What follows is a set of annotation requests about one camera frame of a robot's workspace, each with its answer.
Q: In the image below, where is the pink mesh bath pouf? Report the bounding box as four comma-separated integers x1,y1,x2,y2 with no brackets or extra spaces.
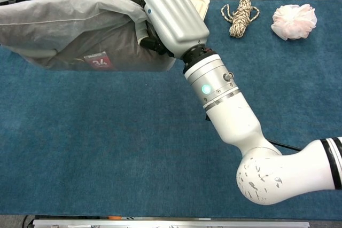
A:
270,4,318,41

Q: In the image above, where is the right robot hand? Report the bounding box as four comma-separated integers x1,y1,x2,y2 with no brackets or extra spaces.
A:
125,0,211,60

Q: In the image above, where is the beige plastic lunch box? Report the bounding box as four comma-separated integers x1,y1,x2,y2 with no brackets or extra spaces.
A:
185,0,211,22

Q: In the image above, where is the coiled tan braided rope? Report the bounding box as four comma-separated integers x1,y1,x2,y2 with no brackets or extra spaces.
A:
220,0,260,39

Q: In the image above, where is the frosted bag with dark garment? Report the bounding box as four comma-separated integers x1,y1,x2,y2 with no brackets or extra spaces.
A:
0,0,177,73

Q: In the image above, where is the black floor cable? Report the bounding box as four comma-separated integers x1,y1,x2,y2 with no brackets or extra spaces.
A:
22,214,35,228

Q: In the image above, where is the aluminium profile rail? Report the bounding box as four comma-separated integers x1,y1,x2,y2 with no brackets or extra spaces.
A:
32,218,311,228

